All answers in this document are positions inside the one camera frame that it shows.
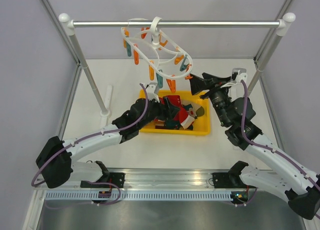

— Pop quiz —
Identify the dark green sock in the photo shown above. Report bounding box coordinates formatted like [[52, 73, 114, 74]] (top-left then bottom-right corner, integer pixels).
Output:
[[165, 120, 194, 130]]

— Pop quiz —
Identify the beige striped sock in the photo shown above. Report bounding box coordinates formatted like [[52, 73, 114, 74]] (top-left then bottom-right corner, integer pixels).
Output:
[[154, 120, 166, 129], [193, 103, 205, 117]]

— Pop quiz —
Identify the white clip sock hanger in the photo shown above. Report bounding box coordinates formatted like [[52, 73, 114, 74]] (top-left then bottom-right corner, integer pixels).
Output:
[[120, 17, 193, 93]]

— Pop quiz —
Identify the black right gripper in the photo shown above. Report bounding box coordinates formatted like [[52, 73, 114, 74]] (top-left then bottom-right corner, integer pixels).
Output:
[[188, 72, 232, 126]]

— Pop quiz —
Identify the silver clothes rack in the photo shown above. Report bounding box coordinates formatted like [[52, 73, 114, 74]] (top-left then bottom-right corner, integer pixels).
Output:
[[58, 13, 296, 117]]

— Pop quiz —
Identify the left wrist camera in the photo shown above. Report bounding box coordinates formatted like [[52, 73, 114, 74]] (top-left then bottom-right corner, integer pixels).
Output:
[[142, 82, 160, 102]]

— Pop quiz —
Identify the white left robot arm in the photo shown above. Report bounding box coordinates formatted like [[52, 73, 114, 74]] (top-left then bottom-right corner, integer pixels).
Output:
[[31, 98, 180, 188]]

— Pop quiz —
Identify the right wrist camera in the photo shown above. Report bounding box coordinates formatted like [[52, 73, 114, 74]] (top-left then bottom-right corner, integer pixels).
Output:
[[221, 68, 248, 88]]

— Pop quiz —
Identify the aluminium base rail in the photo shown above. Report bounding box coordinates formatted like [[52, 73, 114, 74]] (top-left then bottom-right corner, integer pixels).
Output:
[[34, 167, 306, 190]]

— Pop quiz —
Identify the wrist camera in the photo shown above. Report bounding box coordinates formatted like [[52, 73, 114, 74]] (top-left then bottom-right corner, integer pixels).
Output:
[[142, 82, 160, 102], [221, 68, 248, 88]]

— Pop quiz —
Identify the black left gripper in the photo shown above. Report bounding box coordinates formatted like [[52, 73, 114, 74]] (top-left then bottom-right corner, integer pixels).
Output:
[[138, 95, 180, 129]]

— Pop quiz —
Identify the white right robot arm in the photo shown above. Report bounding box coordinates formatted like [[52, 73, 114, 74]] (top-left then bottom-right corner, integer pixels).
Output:
[[189, 73, 320, 220]]

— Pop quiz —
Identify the yellow plastic tray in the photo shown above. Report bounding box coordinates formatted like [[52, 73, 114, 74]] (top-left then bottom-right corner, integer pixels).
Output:
[[140, 90, 211, 136]]

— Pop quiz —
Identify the white slotted cable duct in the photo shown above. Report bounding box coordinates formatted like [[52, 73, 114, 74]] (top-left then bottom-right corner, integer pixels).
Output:
[[45, 190, 232, 201]]

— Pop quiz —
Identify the red christmas sock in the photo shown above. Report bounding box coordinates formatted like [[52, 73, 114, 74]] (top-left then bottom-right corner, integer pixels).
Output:
[[164, 95, 182, 107]]

